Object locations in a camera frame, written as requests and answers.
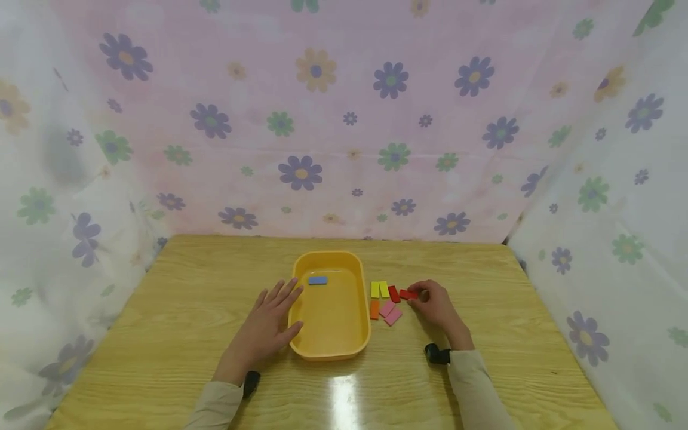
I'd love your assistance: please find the person's left hand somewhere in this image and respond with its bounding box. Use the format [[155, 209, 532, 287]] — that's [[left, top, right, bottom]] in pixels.
[[212, 278, 305, 386]]

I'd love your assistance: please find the person's right hand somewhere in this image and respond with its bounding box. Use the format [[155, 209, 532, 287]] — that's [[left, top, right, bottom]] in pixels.
[[407, 279, 475, 351]]

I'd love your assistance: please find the yellow plastic tray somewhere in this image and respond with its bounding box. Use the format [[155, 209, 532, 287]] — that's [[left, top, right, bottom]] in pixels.
[[288, 250, 372, 361]]

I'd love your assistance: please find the person's right forearm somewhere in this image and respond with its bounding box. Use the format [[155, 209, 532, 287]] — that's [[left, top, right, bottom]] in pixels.
[[447, 348, 517, 430]]

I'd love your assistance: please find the person's left forearm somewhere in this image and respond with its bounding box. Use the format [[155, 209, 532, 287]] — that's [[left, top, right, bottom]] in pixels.
[[183, 373, 246, 430]]

